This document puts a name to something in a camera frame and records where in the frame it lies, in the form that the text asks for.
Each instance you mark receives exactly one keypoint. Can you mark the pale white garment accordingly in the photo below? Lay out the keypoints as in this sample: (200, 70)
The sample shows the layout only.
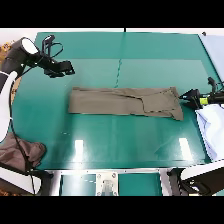
(213, 130)

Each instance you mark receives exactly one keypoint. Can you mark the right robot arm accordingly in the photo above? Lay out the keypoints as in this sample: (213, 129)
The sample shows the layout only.
(206, 173)

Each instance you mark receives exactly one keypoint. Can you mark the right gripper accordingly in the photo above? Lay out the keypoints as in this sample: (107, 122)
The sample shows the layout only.
(193, 98)

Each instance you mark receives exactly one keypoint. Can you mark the brown garment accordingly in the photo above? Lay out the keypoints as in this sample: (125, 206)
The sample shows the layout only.
(20, 153)

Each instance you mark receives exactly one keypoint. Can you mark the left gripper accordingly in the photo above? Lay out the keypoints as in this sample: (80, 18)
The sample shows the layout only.
(58, 68)

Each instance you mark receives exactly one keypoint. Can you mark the olive grey trousers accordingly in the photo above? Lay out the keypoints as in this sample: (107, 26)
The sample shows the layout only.
(120, 103)

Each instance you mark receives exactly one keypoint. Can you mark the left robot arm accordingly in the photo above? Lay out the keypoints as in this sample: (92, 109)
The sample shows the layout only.
(20, 53)

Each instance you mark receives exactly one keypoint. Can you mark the silver frame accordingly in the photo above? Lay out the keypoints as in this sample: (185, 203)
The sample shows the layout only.
(106, 183)

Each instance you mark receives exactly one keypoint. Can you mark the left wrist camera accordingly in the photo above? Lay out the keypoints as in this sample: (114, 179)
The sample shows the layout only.
(47, 43)

